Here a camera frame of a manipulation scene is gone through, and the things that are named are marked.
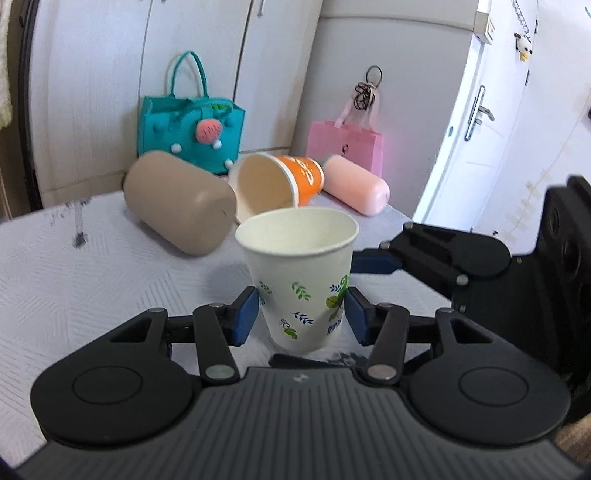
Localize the white paper cup green print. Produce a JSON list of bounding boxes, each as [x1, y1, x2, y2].
[[235, 206, 359, 354]]

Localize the pink tumbler cup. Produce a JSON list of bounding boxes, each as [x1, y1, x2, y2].
[[322, 155, 391, 217]]

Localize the taupe tumbler cup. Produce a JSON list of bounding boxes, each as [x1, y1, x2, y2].
[[123, 151, 236, 256]]

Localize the orange paper cup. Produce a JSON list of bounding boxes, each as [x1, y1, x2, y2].
[[228, 153, 325, 224]]

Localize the pink paper gift bag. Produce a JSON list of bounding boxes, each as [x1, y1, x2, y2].
[[305, 90, 385, 177]]

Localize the teal felt handbag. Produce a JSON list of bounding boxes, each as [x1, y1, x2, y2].
[[136, 51, 245, 176]]

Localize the grey wardrobe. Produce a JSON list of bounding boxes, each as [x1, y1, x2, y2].
[[19, 1, 322, 209]]

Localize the black hair ties on hook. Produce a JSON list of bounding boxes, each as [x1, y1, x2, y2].
[[352, 65, 385, 112]]

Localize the white door with handle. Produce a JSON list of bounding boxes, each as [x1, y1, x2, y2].
[[414, 1, 590, 253]]

